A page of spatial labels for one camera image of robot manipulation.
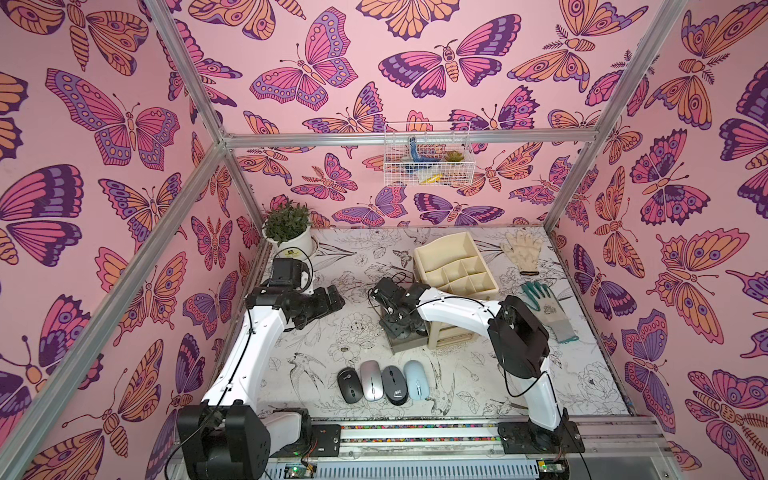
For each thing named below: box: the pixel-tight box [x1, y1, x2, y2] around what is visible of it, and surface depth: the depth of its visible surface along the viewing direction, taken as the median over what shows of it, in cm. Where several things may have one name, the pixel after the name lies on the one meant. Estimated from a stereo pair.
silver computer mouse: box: [360, 360, 384, 402], surface depth 83 cm
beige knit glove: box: [500, 230, 543, 276], surface depth 115 cm
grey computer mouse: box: [381, 365, 409, 406], surface depth 82 cm
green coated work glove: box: [521, 281, 579, 343], surface depth 97 cm
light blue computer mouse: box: [404, 360, 431, 401], surface depth 82 cm
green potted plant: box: [262, 199, 312, 247], surface depth 101 cm
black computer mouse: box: [337, 367, 364, 404], surface depth 83 cm
